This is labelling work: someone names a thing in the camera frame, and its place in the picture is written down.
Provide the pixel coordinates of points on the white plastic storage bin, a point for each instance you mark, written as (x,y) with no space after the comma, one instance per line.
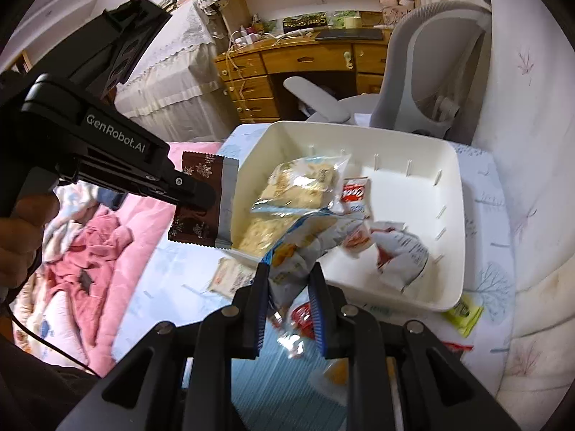
(414,180)

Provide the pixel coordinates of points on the black laptop on desk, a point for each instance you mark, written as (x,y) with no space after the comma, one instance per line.
(362,34)

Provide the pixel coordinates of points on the white floral curtain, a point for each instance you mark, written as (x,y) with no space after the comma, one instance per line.
(527,124)

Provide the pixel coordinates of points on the lace covered piano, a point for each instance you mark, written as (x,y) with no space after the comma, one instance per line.
(175,91)

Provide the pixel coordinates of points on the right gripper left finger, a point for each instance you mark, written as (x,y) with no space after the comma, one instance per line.
(179,377)

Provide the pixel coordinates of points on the clear bag of crackers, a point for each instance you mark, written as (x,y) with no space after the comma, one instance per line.
(304,184)

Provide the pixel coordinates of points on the red candy ball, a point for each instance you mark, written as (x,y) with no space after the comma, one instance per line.
(301,319)

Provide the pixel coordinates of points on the person's left hand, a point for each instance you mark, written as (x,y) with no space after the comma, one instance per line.
(22,236)

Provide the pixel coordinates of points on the red white cookie packet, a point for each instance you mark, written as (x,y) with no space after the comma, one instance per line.
(354,197)

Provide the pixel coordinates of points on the grey office chair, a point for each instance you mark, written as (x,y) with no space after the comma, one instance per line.
(431,61)

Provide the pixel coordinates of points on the green snack packet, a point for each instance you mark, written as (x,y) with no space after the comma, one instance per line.
(464,315)

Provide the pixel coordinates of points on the brown snowflake snack packet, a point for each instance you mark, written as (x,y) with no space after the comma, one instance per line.
(203,215)

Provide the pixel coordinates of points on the clear bag of popcorn snack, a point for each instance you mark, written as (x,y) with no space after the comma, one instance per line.
(263,231)

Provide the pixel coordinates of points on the pink bed quilt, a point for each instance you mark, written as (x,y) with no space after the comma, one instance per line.
(47,329)

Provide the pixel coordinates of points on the small beige snack packet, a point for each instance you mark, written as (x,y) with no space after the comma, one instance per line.
(229,277)

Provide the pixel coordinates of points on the blue white snack bag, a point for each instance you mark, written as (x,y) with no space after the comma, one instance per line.
(292,257)

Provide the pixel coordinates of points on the pink crumpled clothing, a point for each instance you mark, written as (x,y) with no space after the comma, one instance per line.
(84,272)

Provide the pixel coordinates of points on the orange bread clear package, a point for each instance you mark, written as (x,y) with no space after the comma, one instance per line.
(331,382)

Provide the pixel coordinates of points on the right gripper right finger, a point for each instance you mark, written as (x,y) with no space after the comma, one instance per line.
(399,377)

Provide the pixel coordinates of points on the patterned tablecloth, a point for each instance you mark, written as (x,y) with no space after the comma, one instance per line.
(272,391)

